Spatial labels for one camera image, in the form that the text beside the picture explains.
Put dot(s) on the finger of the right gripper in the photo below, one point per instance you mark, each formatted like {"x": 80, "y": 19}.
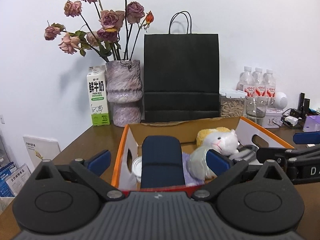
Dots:
{"x": 281, "y": 155}
{"x": 307, "y": 138}

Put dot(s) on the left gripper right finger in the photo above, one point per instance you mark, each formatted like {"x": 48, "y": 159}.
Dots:
{"x": 228, "y": 173}

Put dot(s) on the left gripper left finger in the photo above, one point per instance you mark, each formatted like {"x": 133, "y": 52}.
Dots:
{"x": 88, "y": 172}

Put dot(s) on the purple tissue pack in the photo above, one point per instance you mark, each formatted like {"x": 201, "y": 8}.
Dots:
{"x": 312, "y": 123}

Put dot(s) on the white power adapter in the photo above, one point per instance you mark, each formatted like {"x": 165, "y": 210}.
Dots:
{"x": 291, "y": 120}

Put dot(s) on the white yellow plush sheep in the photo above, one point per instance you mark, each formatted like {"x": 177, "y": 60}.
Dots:
{"x": 221, "y": 139}

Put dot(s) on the black stand device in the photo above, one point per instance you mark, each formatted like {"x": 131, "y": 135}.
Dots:
{"x": 303, "y": 106}

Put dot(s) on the white tin box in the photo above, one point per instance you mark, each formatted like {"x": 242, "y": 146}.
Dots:
{"x": 272, "y": 118}

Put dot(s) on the purple knitted cloth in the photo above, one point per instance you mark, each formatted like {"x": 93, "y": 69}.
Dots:
{"x": 189, "y": 180}

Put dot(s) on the white bottle cap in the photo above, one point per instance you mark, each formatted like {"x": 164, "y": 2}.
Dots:
{"x": 137, "y": 168}

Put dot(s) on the white round speaker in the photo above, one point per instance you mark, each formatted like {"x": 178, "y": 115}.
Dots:
{"x": 280, "y": 100}

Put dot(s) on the orange cardboard pumpkin box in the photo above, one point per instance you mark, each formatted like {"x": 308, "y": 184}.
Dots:
{"x": 190, "y": 135}

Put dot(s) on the clear glass cup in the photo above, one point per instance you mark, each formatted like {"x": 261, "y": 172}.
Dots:
{"x": 255, "y": 108}

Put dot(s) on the navy blue zip case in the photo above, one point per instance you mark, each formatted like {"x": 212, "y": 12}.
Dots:
{"x": 162, "y": 164}

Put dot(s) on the clear jar of seeds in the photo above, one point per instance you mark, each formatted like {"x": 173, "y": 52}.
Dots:
{"x": 232, "y": 103}

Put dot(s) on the right pink-label water bottle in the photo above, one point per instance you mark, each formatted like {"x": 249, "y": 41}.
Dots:
{"x": 270, "y": 83}

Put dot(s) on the pink-label water bottle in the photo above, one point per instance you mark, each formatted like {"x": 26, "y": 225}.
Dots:
{"x": 260, "y": 85}
{"x": 270, "y": 83}
{"x": 247, "y": 82}

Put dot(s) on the stack of papers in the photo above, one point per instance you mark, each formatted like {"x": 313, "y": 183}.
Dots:
{"x": 13, "y": 179}

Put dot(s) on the left pink-label water bottle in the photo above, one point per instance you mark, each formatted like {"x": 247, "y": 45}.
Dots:
{"x": 247, "y": 82}

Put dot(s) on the middle pink-label water bottle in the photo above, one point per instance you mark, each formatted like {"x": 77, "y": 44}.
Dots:
{"x": 260, "y": 85}

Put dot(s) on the purple ceramic vase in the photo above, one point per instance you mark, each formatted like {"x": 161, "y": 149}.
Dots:
{"x": 124, "y": 91}

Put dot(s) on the white green milk carton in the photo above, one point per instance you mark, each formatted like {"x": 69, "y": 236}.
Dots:
{"x": 97, "y": 94}

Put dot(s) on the black paper shopping bag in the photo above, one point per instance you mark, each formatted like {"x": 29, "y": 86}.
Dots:
{"x": 181, "y": 76}

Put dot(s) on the dried pink rose bouquet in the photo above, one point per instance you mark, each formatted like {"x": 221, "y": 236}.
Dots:
{"x": 113, "y": 36}

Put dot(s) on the white booklet against wall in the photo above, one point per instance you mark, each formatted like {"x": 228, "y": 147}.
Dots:
{"x": 40, "y": 149}

